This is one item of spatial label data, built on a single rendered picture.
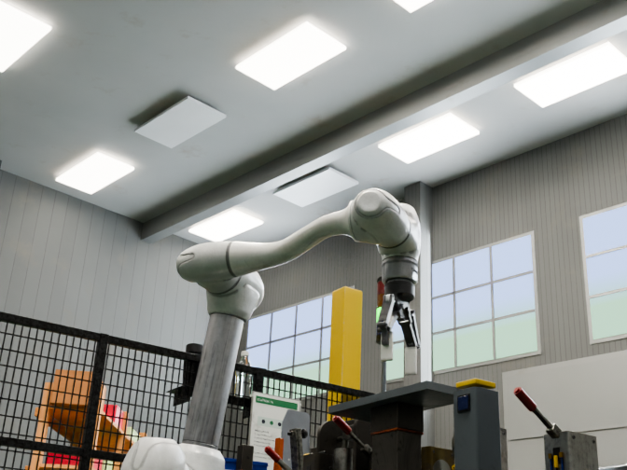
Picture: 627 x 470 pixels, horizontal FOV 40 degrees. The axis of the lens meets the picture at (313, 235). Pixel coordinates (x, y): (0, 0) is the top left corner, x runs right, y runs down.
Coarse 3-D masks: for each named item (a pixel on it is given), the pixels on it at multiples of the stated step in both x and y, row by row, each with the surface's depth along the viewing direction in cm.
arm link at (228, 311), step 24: (240, 288) 246; (216, 312) 246; (240, 312) 246; (216, 336) 243; (240, 336) 248; (216, 360) 241; (216, 384) 238; (192, 408) 237; (216, 408) 237; (192, 432) 234; (216, 432) 236; (192, 456) 229; (216, 456) 232
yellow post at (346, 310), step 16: (352, 288) 375; (336, 304) 374; (352, 304) 372; (336, 320) 371; (352, 320) 369; (336, 336) 368; (352, 336) 366; (336, 352) 364; (352, 352) 364; (336, 368) 361; (352, 368) 361; (336, 384) 358; (352, 384) 358; (336, 400) 355
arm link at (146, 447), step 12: (144, 444) 215; (156, 444) 214; (168, 444) 215; (132, 456) 213; (144, 456) 212; (156, 456) 212; (168, 456) 213; (180, 456) 216; (120, 468) 215; (132, 468) 211; (144, 468) 210; (156, 468) 210; (168, 468) 211; (180, 468) 215
